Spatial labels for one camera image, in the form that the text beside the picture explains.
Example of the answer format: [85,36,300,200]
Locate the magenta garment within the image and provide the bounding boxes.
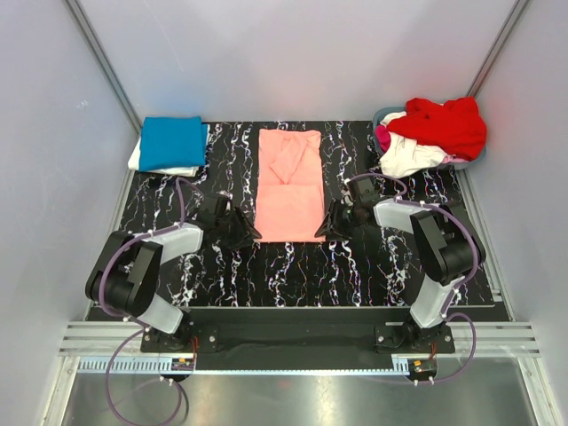
[375,125,391,154]

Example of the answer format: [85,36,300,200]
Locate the salmon pink t shirt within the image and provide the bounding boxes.
[254,129,326,243]

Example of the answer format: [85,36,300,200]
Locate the red t shirt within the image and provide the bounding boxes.
[386,97,487,162]

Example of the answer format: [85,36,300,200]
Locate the aluminium rail frame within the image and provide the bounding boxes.
[59,322,540,376]

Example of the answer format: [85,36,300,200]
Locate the black mounting base plate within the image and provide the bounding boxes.
[86,305,514,372]

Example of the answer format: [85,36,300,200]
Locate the folded white t shirt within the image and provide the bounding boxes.
[128,137,201,178]

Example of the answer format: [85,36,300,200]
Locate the white crumpled t shirt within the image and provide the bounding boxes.
[379,112,447,178]

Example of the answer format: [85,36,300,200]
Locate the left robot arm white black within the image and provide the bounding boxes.
[85,194,262,351]

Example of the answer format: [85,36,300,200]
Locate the grey blue laundry basket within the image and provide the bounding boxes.
[372,106,486,170]

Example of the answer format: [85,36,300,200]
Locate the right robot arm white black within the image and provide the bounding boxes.
[315,172,486,352]

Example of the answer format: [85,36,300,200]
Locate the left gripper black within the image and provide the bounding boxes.
[216,206,261,252]

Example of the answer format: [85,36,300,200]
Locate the black marble pattern mat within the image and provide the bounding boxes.
[119,121,494,308]

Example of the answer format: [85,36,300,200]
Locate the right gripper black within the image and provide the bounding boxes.
[314,199,361,242]

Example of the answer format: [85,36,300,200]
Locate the folded blue t shirt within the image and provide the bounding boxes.
[138,116,209,171]

